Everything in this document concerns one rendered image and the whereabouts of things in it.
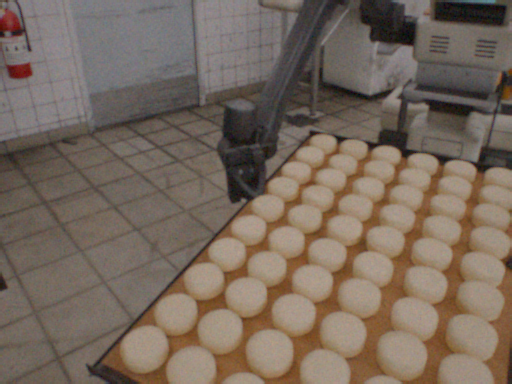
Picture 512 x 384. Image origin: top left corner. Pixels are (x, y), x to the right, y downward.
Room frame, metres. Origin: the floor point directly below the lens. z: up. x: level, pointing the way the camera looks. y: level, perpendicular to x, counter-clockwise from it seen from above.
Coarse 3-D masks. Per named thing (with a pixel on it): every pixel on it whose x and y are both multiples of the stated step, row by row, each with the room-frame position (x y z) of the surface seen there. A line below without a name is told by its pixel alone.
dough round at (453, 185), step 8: (448, 176) 0.64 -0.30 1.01; (456, 176) 0.64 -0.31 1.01; (440, 184) 0.63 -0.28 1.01; (448, 184) 0.62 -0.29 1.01; (456, 184) 0.62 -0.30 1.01; (464, 184) 0.62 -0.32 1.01; (440, 192) 0.62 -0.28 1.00; (448, 192) 0.61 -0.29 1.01; (456, 192) 0.60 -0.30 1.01; (464, 192) 0.60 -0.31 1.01; (464, 200) 0.60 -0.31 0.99
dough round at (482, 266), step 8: (464, 256) 0.46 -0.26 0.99; (472, 256) 0.46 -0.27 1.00; (480, 256) 0.46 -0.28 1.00; (488, 256) 0.46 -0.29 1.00; (464, 264) 0.45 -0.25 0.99; (472, 264) 0.44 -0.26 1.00; (480, 264) 0.44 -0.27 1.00; (488, 264) 0.44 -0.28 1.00; (496, 264) 0.44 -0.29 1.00; (464, 272) 0.44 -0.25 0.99; (472, 272) 0.43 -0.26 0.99; (480, 272) 0.43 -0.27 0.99; (488, 272) 0.43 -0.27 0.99; (496, 272) 0.43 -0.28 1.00; (504, 272) 0.43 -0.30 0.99; (488, 280) 0.42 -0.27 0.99; (496, 280) 0.42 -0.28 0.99
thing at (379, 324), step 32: (384, 192) 0.64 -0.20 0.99; (416, 224) 0.55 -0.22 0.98; (352, 256) 0.49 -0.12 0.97; (224, 288) 0.44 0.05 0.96; (288, 288) 0.43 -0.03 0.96; (384, 288) 0.43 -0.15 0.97; (448, 288) 0.42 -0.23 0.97; (256, 320) 0.39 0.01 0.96; (320, 320) 0.38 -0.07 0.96; (384, 320) 0.38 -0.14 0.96; (448, 320) 0.38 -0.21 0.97; (448, 352) 0.33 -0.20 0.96
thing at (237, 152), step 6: (228, 150) 0.71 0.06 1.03; (234, 150) 0.71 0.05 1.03; (240, 150) 0.71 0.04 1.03; (246, 150) 0.72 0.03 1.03; (252, 150) 0.71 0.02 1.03; (222, 156) 0.76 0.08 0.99; (228, 156) 0.70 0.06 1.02; (234, 156) 0.71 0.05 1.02; (240, 156) 0.71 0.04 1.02; (246, 156) 0.72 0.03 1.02; (222, 162) 0.76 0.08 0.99; (228, 162) 0.71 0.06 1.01; (234, 162) 0.71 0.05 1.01; (240, 162) 0.71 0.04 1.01; (246, 162) 0.72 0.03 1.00
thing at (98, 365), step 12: (312, 132) 0.84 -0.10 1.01; (324, 132) 0.83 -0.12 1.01; (300, 144) 0.81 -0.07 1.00; (372, 144) 0.79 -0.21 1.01; (384, 144) 0.78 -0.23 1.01; (288, 156) 0.76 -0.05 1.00; (408, 156) 0.75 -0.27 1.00; (432, 156) 0.73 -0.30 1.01; (444, 156) 0.72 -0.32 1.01; (480, 168) 0.70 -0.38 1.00; (504, 168) 0.68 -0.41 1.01; (180, 276) 0.46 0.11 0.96; (168, 288) 0.44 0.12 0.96; (156, 300) 0.42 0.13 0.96; (144, 312) 0.40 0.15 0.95; (132, 324) 0.38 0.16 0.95; (120, 336) 0.37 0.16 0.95; (108, 348) 0.35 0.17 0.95; (96, 372) 0.32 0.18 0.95; (108, 372) 0.32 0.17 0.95
